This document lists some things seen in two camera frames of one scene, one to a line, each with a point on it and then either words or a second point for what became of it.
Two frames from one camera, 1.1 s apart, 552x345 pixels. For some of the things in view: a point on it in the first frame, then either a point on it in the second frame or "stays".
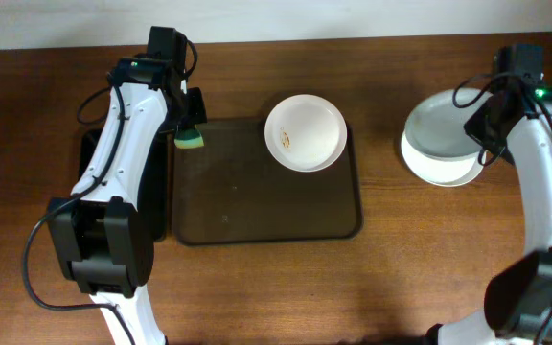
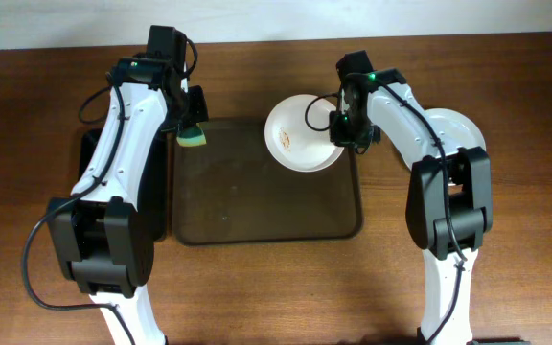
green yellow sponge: [189, 138] stays
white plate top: [305, 133] stays
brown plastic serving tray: [231, 191] stays
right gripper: [469, 127] -> [339, 138]
